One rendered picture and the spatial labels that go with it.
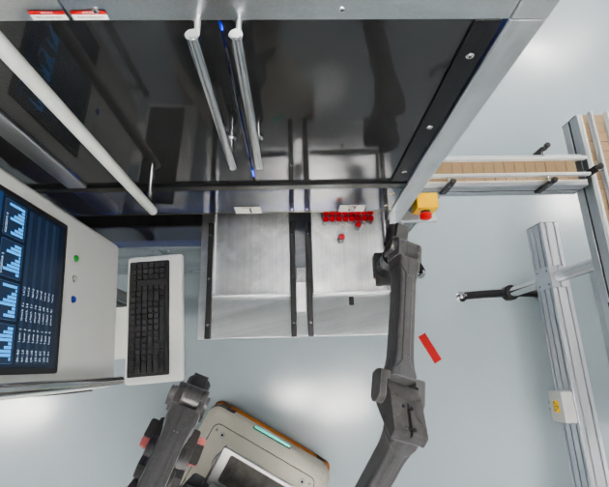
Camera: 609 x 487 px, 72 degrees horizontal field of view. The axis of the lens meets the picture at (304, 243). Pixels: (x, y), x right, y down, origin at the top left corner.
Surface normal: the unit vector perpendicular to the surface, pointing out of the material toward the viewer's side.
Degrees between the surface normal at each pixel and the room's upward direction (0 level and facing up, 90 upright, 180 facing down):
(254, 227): 0
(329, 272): 0
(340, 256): 0
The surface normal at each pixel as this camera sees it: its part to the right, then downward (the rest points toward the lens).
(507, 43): 0.03, 0.96
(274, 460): 0.02, -0.28
